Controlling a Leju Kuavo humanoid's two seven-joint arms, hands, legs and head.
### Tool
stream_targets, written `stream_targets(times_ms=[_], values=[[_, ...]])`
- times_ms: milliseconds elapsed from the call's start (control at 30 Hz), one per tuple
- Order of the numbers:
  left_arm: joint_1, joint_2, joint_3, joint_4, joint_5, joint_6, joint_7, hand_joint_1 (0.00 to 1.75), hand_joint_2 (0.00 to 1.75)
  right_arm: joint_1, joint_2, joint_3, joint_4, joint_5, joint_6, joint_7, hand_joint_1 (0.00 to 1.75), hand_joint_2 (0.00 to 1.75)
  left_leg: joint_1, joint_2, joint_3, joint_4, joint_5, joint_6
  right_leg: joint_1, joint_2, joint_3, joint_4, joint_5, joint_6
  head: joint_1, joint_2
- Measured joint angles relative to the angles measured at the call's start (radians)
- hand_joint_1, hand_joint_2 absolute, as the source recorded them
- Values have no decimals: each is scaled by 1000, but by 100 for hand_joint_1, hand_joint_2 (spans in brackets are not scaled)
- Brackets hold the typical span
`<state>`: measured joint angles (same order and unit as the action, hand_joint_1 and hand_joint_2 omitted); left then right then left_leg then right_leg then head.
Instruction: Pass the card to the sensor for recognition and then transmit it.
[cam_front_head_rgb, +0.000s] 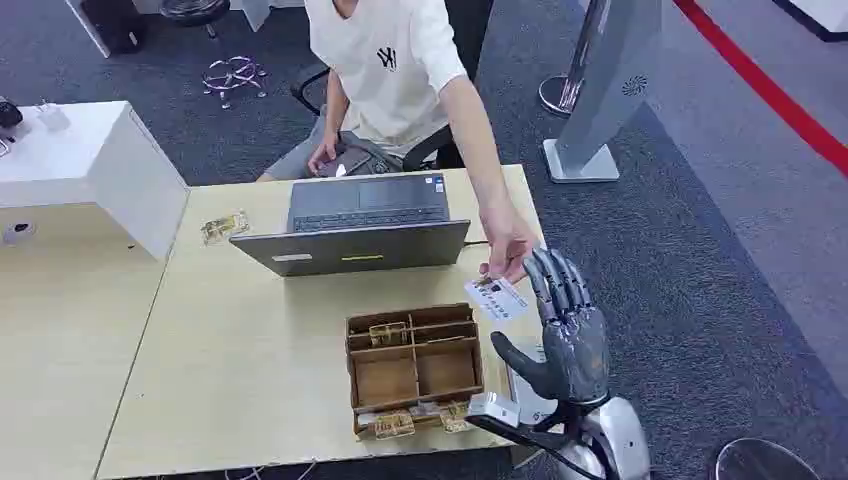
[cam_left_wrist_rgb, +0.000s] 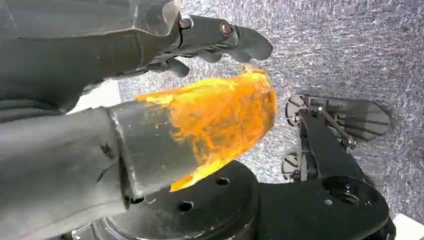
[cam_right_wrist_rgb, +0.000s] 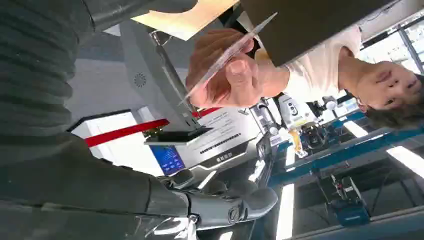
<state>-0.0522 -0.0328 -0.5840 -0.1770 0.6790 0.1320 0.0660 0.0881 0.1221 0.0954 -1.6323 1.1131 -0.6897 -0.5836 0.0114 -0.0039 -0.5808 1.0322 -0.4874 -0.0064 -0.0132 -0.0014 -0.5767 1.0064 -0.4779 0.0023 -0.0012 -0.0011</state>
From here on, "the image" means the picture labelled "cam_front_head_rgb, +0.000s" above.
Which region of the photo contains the golden card packet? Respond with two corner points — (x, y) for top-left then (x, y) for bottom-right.
(200, 210), (251, 247)

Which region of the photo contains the person's right hand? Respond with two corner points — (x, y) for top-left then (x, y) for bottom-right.
(306, 131), (341, 178)

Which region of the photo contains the white printed card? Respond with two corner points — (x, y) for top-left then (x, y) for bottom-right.
(463, 274), (531, 324)

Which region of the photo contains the golden card stack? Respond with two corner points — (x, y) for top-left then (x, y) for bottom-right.
(439, 401), (472, 435)
(368, 321), (409, 348)
(373, 410), (417, 441)

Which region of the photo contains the white power adapter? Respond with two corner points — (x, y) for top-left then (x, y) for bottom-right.
(35, 99), (72, 132)

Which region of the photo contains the grey laptop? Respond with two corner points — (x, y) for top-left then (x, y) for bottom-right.
(229, 172), (473, 278)

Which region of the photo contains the white round device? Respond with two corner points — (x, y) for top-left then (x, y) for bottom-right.
(1, 221), (36, 248)

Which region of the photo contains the black office chair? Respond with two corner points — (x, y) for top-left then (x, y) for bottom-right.
(290, 64), (466, 174)

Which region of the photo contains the wooden card box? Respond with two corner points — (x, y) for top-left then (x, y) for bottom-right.
(344, 302), (486, 440)

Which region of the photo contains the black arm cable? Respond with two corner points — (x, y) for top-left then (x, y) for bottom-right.
(466, 400), (607, 480)

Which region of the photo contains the black box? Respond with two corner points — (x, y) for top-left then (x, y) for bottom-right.
(80, 0), (148, 56)

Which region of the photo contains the chrome stanchion post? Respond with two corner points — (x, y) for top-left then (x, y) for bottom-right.
(538, 0), (607, 119)

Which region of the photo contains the chrome star chair base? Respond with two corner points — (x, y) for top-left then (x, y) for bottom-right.
(201, 55), (270, 111)

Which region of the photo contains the white furniture corner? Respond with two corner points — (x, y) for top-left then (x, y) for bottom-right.
(771, 0), (848, 43)

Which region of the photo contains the person's left hand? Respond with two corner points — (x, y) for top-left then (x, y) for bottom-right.
(478, 201), (540, 285)

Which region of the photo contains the grey kiosk stand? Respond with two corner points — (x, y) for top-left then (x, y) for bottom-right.
(542, 0), (664, 185)

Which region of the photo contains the person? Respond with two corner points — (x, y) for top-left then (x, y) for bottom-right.
(254, 0), (541, 286)

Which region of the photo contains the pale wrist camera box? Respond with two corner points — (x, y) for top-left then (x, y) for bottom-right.
(466, 392), (522, 429)

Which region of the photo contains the black round stool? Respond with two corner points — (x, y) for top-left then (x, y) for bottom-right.
(157, 0), (232, 40)

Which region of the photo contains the white desk cabinet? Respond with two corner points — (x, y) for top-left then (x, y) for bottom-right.
(0, 100), (191, 261)

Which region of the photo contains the round chrome stanchion base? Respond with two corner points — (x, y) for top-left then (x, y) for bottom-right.
(714, 437), (824, 480)

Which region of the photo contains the black device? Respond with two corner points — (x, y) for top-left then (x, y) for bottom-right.
(0, 97), (25, 132)

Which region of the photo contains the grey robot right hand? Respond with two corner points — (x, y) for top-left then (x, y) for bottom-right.
(490, 248), (611, 407)

